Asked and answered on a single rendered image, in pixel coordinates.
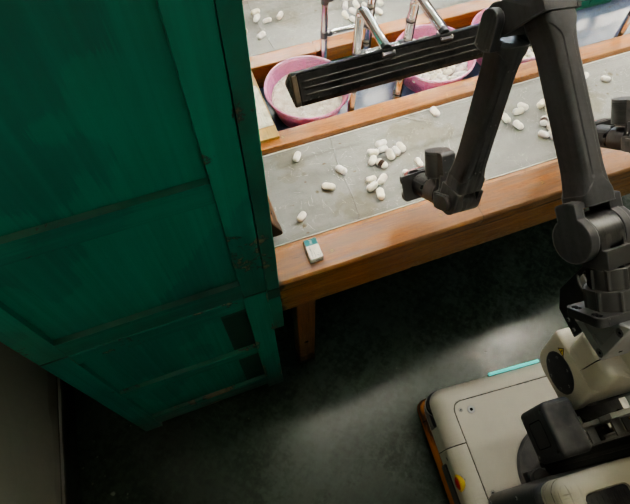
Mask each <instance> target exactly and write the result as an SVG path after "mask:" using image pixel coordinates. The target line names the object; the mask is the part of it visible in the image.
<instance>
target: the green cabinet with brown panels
mask: <svg viewBox="0 0 630 504"><path fill-rule="evenodd" d="M266 287H267V289H266ZM276 288H279V279H278V272H277V263H276V255H275V248H274V241H273V234H272V225H271V217H270V209H269V202H268V194H267V186H266V179H265V171H264V164H263V156H262V149H261V142H260V134H259V126H258V118H257V111H256V103H255V95H254V87H253V80H252V72H251V64H250V57H249V49H248V42H247V34H246V26H245V19H244V11H243V3H242V0H0V342H1V343H3V344H5V345H6V346H8V347H10V348H11V349H13V350H14V351H16V352H18V353H19V354H21V355H23V356H24V357H26V358H28V359H29V360H31V361H32V362H34V363H36V364H37V365H39V366H40V365H43V364H46V363H49V362H53V361H56V360H59V359H62V358H65V357H68V356H70V355H73V354H76V353H79V352H82V351H85V350H88V349H91V348H94V347H97V346H100V345H103V344H106V343H109V342H112V341H115V340H118V339H121V338H124V337H127V336H130V335H133V334H136V333H139V332H142V331H145V330H148V329H151V328H154V327H157V326H160V325H163V324H166V323H169V322H172V321H175V320H178V319H182V318H185V317H188V316H191V315H194V314H197V313H200V312H203V311H206V310H209V309H212V308H215V307H218V306H221V305H224V304H227V303H230V302H233V301H236V300H239V299H242V298H245V297H248V296H251V295H254V294H257V293H260V292H263V291H266V290H268V291H270V290H273V289H276Z"/></svg>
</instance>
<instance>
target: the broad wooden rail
mask: <svg viewBox="0 0 630 504"><path fill-rule="evenodd" d="M600 149H601V153H602V158H603V162H604V166H605V170H606V173H607V176H608V179H609V181H610V183H611V184H612V186H613V189H614V190H616V191H620V193H621V196H624V195H627V194H630V153H629V152H623V151H620V150H614V149H608V148H601V147H600ZM482 189H483V190H484V191H483V194H482V197H481V200H480V203H479V205H478V206H477V207H476V208H473V209H470V210H466V211H463V212H459V213H455V214H452V215H446V214H445V213H444V212H443V211H441V210H439V209H436V207H434V204H433V203H432V202H430V201H428V200H424V201H421V202H418V203H415V204H412V205H409V206H406V207H402V208H399V209H396V210H393V211H390V212H387V213H384V214H380V215H377V216H374V217H371V218H368V219H365V220H361V221H358V222H355V223H352V224H349V225H346V226H343V227H339V228H336V229H333V230H330V231H327V232H324V233H320V234H317V235H314V236H311V237H308V238H305V239H302V240H298V241H295V242H292V243H289V244H286V245H283V246H279V247H276V248H275V255H276V263H277V272H278V279H279V288H280V295H281V296H280V297H281V302H282V310H283V311H285V310H288V309H291V308H294V307H297V306H300V305H303V304H306V303H308V302H311V301H314V300H317V299H320V298H323V297H326V296H329V295H332V294H335V293H338V292H341V291H344V290H347V289H350V288H353V287H356V286H359V285H362V284H365V283H367V282H370V281H373V280H376V279H379V278H382V277H385V276H388V275H391V274H394V273H397V272H400V271H403V270H406V269H408V268H410V267H412V266H417V265H420V264H423V263H426V262H429V261H432V260H435V259H438V258H441V257H444V256H447V255H450V254H453V253H456V252H459V251H462V250H465V249H468V248H471V247H473V246H476V245H479V244H482V243H485V242H488V241H491V240H494V239H497V238H500V237H503V236H506V235H509V234H512V233H515V232H518V231H521V230H524V229H526V228H529V227H532V226H535V225H538V224H541V223H544V222H547V221H550V220H553V219H556V214H555V209H554V208H555V207H556V206H558V205H561V204H562V198H561V197H562V183H561V175H560V170H559V165H558V160H557V159H554V160H551V161H547V162H544V163H541V164H538V165H535V166H532V167H529V168H525V169H522V170H519V171H516V172H513V173H510V174H506V175H503V176H500V177H497V178H494V179H491V180H488V181H484V184H483V187H482ZM314 237H316V239H317V242H318V244H319V246H320V249H321V251H322V253H323V256H324V258H323V260H320V261H317V262H314V263H310V261H309V258H308V256H307V253H306V251H305V248H304V246H303V241H304V240H307V239H310V238H314Z"/></svg>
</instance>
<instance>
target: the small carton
mask: <svg viewBox="0 0 630 504"><path fill-rule="evenodd" d="M303 246H304V248H305V251H306V253H307V256H308V258H309V261H310V263H314V262H317V261H320V260H323V258H324V256H323V253H322V251H321V249H320V246H319V244H318V242H317V239H316V237H314V238H310V239H307V240H304V241H303Z"/></svg>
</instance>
